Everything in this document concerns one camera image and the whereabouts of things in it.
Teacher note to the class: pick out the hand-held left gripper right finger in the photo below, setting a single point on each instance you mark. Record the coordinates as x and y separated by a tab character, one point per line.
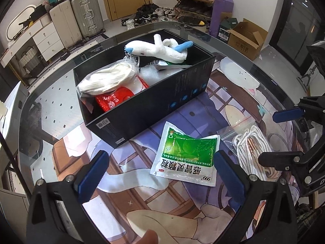
228	172

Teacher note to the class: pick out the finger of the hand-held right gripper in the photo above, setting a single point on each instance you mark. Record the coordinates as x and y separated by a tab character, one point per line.
276	158
287	114

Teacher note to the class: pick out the black white patterned rug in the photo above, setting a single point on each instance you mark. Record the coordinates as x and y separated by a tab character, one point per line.
50	67

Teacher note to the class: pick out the trash bin with black bag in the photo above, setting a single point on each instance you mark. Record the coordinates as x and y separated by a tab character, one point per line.
190	20

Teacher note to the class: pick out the white foam piece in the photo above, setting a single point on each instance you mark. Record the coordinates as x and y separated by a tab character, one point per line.
157	75

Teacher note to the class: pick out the oval white framed mirror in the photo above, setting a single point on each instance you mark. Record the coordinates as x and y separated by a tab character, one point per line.
19	20

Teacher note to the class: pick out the wooden door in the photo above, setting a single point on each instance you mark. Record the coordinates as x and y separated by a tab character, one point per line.
124	0

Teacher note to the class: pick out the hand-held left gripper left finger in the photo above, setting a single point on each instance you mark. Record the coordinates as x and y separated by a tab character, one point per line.
91	172

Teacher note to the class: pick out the dark glass door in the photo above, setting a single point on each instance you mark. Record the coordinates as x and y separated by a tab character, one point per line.
297	30

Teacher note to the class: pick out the black box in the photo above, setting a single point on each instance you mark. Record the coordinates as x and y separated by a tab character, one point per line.
152	101

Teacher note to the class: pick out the purple bag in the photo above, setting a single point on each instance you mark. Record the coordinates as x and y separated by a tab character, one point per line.
219	12

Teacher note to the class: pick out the person's right forearm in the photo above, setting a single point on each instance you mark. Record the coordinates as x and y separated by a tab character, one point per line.
309	221

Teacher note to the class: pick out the black umbrella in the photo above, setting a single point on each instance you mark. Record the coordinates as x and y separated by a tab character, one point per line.
147	6

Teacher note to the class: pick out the pile of shoes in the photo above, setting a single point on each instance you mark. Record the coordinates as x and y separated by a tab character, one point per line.
142	17

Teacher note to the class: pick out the printed table mat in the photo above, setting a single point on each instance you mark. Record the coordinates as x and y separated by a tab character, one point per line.
177	208

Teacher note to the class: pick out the cardboard box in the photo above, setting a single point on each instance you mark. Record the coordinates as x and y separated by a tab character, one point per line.
243	45

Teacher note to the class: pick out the white blue plush toy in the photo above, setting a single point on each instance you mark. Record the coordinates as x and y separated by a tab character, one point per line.
162	49

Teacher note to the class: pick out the wicker basket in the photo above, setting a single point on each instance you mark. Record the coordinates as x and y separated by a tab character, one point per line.
29	61

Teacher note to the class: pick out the red packet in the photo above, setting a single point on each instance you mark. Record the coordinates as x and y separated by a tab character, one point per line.
114	99

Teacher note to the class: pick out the dark green box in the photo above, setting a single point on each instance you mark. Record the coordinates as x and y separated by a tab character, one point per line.
226	30

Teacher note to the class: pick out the person's left hand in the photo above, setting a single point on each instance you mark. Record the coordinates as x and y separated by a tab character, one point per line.
147	237

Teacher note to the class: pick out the silver suitcase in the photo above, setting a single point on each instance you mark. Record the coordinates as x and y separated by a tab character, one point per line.
87	15

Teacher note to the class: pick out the white dresser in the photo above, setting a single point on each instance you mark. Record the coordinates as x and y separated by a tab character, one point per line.
48	40

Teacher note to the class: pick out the beige suitcase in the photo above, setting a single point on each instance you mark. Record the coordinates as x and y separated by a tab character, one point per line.
64	22

